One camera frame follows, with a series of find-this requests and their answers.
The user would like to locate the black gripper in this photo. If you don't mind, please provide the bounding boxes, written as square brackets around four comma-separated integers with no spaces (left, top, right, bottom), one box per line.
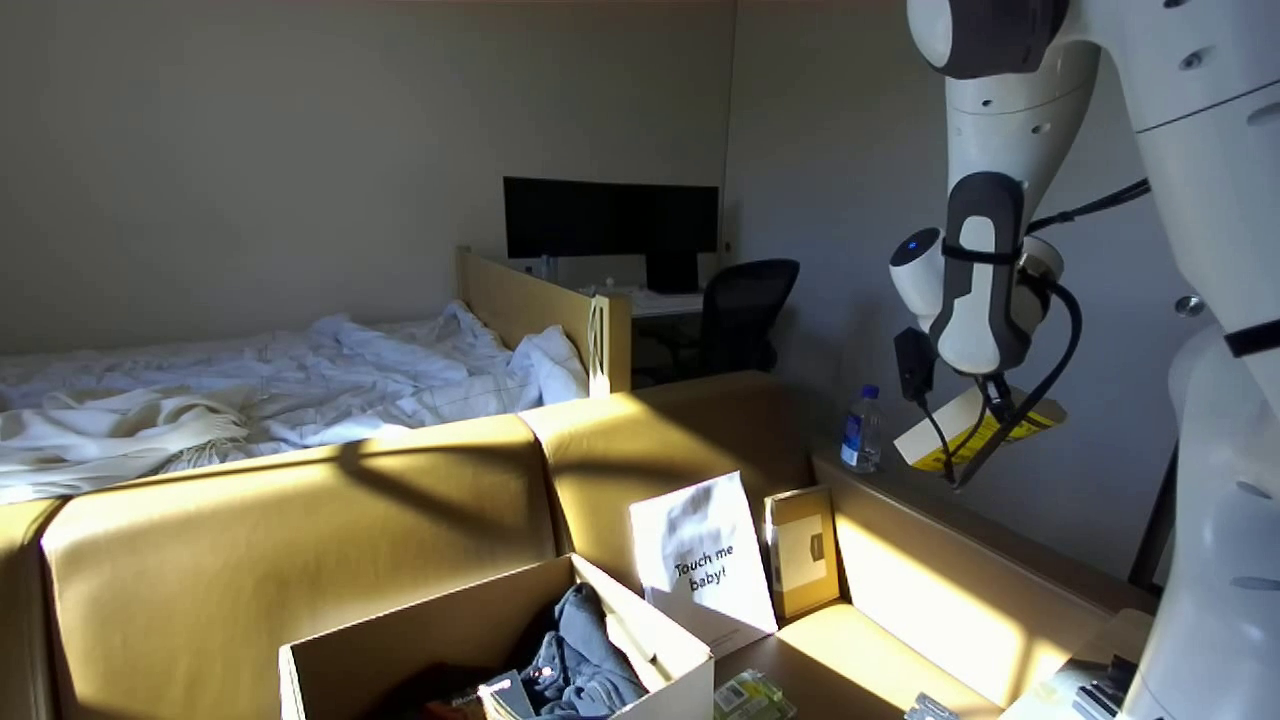
[973,370,1028,427]

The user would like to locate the black computer monitor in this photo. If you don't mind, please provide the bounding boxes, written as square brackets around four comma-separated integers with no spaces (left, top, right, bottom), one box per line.
[501,171,722,296]

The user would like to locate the blue label water bottle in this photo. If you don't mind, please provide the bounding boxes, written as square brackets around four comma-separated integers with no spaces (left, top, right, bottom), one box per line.
[836,381,889,480]

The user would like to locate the white crumpled bedding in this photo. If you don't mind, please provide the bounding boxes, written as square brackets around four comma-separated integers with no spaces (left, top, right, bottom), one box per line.
[0,296,593,503]

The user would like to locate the black office chair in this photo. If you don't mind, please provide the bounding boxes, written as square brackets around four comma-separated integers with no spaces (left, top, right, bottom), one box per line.
[693,256,802,381]

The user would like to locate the open cardboard box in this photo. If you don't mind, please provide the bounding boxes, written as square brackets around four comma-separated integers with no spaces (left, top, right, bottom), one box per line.
[530,374,820,593]
[276,548,719,720]

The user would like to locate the printed paper sign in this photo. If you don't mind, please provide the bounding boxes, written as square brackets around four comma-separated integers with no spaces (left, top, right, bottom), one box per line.
[625,468,781,638]

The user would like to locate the yellow book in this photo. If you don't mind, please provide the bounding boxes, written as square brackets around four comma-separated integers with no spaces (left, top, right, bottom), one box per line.
[891,383,1072,480]

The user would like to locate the small labelled cardboard box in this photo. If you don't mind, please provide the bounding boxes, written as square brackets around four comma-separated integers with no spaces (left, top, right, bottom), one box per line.
[760,486,849,625]

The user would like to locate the white desk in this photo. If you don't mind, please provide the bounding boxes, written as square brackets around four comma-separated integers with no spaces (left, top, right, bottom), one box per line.
[625,279,711,323]

